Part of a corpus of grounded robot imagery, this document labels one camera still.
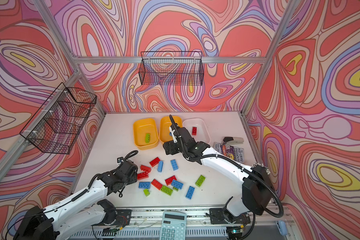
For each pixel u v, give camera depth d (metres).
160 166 0.90
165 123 1.10
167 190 0.83
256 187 0.41
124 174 0.64
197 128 1.08
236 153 0.95
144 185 0.82
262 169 0.44
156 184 0.84
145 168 0.88
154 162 0.91
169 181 0.82
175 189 0.82
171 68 0.96
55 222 0.41
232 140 0.98
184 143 0.59
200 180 0.84
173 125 0.68
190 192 0.80
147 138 1.01
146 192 0.81
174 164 0.90
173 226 0.69
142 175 0.86
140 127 1.10
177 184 0.82
